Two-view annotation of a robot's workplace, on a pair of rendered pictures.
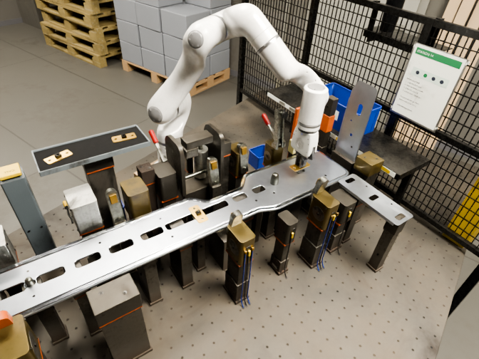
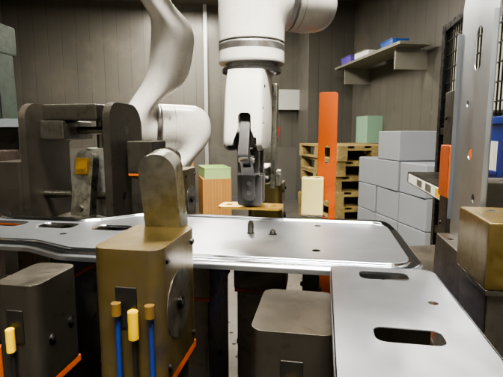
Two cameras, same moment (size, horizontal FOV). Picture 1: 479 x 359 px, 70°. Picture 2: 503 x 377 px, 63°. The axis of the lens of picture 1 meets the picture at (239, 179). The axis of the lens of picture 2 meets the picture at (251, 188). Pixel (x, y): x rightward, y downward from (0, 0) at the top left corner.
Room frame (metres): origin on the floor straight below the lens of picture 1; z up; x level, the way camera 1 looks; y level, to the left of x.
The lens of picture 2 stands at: (0.75, -0.64, 1.13)
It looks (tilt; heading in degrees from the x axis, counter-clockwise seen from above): 8 degrees down; 46
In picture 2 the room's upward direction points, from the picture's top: straight up
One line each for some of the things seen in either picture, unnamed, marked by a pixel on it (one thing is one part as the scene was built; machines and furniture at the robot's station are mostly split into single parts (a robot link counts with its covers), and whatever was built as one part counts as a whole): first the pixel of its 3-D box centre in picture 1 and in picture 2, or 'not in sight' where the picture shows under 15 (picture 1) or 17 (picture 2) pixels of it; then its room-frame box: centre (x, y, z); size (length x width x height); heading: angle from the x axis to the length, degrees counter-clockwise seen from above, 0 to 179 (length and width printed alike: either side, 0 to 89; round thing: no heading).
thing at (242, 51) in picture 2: (308, 123); (251, 57); (1.13, -0.24, 1.23); 0.09 x 0.08 x 0.03; 36
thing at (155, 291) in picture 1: (146, 267); not in sight; (0.72, 0.30, 0.84); 0.12 x 0.05 x 0.29; 36
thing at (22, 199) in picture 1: (33, 222); not in sight; (0.83, 0.73, 0.92); 0.08 x 0.08 x 0.44; 36
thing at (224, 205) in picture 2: (299, 164); (251, 203); (1.13, -0.24, 1.04); 0.08 x 0.04 x 0.01; 126
